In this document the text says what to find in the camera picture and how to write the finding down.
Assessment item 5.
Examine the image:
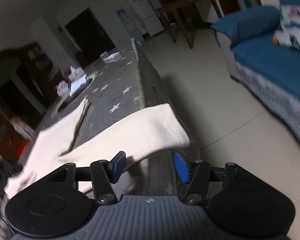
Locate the round induction cooktop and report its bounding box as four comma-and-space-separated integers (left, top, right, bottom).
51, 75, 94, 118

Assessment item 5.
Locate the cream sweatshirt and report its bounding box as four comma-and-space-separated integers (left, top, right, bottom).
4, 99, 190, 199

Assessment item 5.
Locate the white remote control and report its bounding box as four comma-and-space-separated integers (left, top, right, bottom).
103, 52, 122, 63

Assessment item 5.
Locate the blue sofa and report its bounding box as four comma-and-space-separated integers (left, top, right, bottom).
212, 0, 300, 142

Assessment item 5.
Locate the white refrigerator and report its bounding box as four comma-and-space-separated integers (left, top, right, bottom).
129, 0, 164, 37

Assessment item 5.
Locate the pink tissue box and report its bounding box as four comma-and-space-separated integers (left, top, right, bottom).
68, 66, 85, 82

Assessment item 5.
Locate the water dispenser with blue bottle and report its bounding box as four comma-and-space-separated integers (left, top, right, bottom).
116, 9, 143, 42

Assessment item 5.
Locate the butterfly print pillow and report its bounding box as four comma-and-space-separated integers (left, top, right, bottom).
273, 5, 300, 51

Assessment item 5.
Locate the dark wooden side table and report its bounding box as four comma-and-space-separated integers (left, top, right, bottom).
156, 0, 222, 49

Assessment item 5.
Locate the white tissue paper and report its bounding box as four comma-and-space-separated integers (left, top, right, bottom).
69, 75, 87, 96

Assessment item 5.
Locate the white paper bag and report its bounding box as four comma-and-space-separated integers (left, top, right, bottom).
10, 116, 34, 140

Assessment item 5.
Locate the small pink tissue pack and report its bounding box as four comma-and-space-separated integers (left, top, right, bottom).
56, 80, 70, 98

